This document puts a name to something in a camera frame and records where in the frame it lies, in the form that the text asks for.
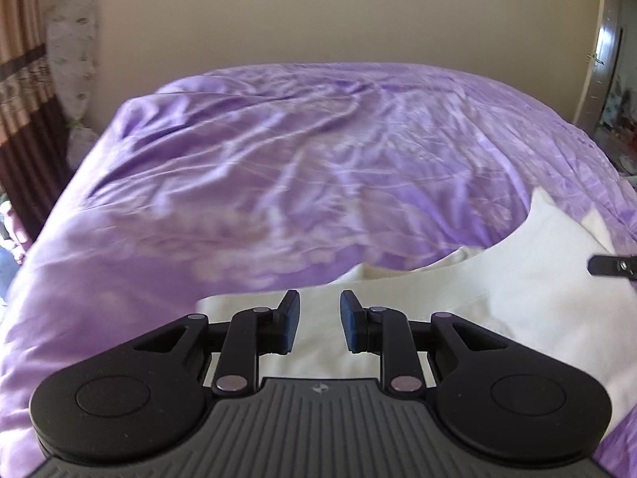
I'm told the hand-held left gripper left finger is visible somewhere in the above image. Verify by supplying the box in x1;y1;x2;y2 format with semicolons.
132;290;302;394

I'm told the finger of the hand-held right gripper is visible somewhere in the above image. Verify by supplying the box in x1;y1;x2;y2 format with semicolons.
586;254;637;280

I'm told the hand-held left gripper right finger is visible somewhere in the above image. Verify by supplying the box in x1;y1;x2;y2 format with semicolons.
339;289;508;393

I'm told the white long-sleeved sweatshirt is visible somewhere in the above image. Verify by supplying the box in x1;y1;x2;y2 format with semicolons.
196;188;637;454

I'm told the purple bed blanket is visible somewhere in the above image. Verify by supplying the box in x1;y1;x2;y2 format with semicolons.
0;62;637;478

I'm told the wooden door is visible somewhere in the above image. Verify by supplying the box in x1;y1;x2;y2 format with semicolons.
571;0;637;133

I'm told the brown patterned curtain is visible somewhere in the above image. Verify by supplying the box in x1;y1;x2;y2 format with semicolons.
0;0;76;247

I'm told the white patterned standing cover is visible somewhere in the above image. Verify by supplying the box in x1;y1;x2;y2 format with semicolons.
45;0;101;172

